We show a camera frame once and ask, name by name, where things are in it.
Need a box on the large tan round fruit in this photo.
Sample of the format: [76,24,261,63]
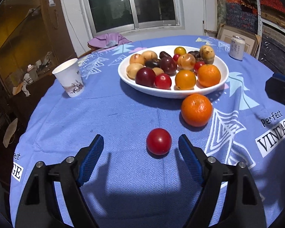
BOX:
[126,63,144,80]

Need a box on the dark purple mangosteen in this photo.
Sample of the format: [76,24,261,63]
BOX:
[145,59,161,68]

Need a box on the purple cloth on chair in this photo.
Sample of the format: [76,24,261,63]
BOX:
[87,33,131,49]

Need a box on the small yellow tomato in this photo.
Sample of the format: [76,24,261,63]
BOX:
[174,46,186,56]

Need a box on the small potato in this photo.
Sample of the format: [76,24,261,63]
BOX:
[199,45,215,64]

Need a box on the white metal shelf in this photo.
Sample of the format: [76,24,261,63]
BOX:
[215,0,285,77]

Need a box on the red cherry tomato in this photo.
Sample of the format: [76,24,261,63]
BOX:
[194,61,205,73]
[173,54,181,62]
[146,128,172,156]
[154,73,172,89]

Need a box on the dark chestnut fruit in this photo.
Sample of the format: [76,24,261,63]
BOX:
[159,51,171,59]

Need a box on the large orange mandarin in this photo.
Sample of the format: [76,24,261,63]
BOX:
[181,94,213,127]

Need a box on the white drink can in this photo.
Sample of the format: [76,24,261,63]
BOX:
[229,36,245,61]

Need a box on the white paper cup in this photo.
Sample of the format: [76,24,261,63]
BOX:
[52,58,85,97]

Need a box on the framed picture leaning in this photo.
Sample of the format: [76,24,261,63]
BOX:
[217,24,261,57]

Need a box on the striped orange tomato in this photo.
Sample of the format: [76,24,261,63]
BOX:
[177,54,196,70]

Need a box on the orange mandarin on plate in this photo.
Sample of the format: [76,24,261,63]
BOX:
[197,64,221,88]

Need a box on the aluminium sliding window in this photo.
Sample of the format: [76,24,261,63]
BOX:
[81,0,181,36]

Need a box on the wooden cabinet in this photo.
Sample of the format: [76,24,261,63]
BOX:
[0,0,77,94]

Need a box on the dark mangosteen on plate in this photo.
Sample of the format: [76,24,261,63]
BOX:
[188,51,201,61]

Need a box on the tan onion-like fruit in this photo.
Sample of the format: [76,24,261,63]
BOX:
[141,51,158,61]

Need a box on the dark red plum front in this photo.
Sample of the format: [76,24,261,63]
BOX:
[135,67,156,87]

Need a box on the dark red plum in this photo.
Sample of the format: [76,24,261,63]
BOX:
[135,67,156,87]
[160,57,177,75]

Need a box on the yellow orange tomato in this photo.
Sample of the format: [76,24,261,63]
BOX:
[175,70,196,91]

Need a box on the striped peach fruit plate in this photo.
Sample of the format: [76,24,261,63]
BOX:
[129,54,146,65]

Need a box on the blue patterned tablecloth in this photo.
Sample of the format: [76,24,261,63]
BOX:
[9,36,285,227]

